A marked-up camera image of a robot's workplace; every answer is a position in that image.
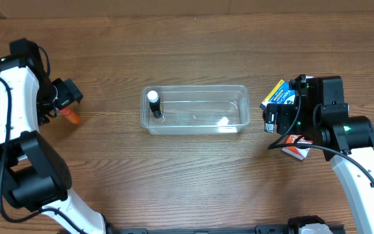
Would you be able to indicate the clear plastic container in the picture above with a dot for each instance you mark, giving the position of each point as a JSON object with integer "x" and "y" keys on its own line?
{"x": 197, "y": 110}

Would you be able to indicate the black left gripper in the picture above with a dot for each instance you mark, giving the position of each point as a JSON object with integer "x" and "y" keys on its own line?
{"x": 68, "y": 90}

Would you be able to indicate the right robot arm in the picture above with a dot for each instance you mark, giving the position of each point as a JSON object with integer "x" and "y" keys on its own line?
{"x": 347, "y": 142}

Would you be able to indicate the orange red medicine box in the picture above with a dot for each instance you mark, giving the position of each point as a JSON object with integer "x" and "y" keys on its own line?
{"x": 298, "y": 153}

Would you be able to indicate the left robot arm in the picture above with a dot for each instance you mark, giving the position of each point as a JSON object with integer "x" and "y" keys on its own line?
{"x": 34, "y": 178}

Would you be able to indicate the blue VapoDrops box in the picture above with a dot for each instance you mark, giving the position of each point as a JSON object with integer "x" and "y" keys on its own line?
{"x": 281, "y": 94}

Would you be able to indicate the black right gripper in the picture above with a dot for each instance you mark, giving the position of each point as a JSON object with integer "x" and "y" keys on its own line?
{"x": 283, "y": 111}

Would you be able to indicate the black bottle white cap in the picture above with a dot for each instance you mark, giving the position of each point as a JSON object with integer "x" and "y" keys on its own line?
{"x": 154, "y": 103}

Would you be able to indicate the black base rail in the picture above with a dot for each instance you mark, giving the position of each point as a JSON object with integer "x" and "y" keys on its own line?
{"x": 296, "y": 225}

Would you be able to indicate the orange tube white cap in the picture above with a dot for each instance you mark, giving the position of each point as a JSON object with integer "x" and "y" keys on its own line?
{"x": 70, "y": 115}

